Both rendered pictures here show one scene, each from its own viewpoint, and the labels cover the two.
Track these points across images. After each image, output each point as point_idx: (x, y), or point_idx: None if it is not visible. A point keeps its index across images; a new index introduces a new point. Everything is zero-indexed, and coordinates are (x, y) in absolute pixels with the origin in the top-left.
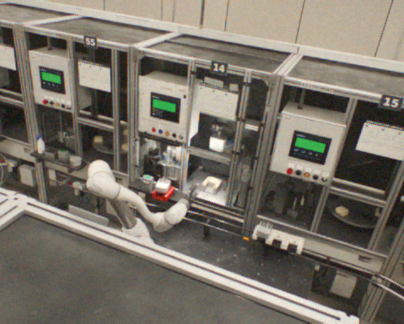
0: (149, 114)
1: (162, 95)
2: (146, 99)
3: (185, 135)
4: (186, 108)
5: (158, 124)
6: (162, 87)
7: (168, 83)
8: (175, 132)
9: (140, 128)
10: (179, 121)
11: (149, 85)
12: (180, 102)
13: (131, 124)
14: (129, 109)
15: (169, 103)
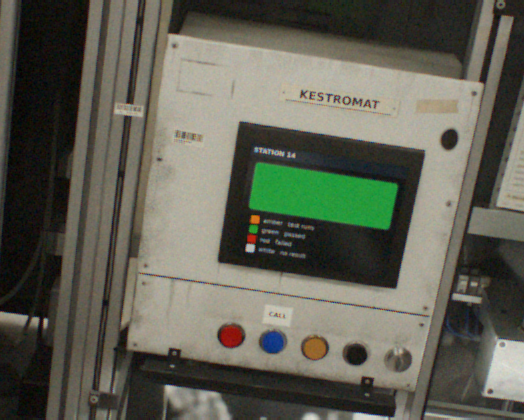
0: (215, 251)
1: (314, 141)
2: (201, 171)
3: (422, 348)
4: (453, 202)
5: (267, 302)
6: (315, 94)
7: (356, 68)
8: (363, 335)
9: (143, 335)
10: (399, 274)
11: (233, 88)
12: (420, 172)
13: (80, 316)
14: (77, 231)
15: (357, 181)
